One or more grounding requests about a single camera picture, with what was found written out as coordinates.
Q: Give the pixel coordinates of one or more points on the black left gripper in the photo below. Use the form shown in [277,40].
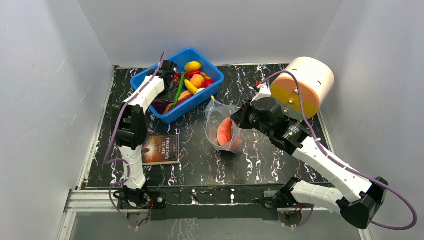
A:
[169,97]

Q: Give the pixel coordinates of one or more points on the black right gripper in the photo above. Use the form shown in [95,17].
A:
[241,114]

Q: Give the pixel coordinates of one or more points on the purple toy eggplant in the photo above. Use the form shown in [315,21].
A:
[160,106]

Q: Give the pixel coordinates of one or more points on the toy watermelon slice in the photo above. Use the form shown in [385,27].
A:
[224,132]

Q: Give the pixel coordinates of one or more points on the clear zip top bag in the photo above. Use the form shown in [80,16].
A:
[215,113]

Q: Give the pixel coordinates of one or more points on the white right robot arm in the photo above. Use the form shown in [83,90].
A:
[355,198]

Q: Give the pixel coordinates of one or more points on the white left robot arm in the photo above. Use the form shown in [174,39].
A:
[130,129]

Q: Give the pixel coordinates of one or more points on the blue plastic bin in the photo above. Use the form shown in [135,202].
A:
[208,71]

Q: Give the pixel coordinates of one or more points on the red toy chili pepper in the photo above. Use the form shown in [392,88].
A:
[187,74]

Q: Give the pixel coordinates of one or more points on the yellow toy lemon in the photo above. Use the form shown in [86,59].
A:
[192,66]

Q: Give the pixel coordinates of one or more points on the green toy bean pod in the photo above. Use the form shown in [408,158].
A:
[180,88]

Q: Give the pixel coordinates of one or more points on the orange toy peach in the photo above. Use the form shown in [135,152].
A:
[197,80]

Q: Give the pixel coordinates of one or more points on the yellow toy banana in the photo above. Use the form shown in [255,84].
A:
[190,87]

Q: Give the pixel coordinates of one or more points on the red toy tomato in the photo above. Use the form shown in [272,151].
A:
[207,83]

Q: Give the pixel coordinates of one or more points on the cream cylinder with coloured face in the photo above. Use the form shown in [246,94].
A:
[315,80]

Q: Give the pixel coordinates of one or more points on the three days to see book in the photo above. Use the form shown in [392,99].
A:
[161,150]

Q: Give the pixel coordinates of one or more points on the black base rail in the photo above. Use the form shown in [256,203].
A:
[246,201]

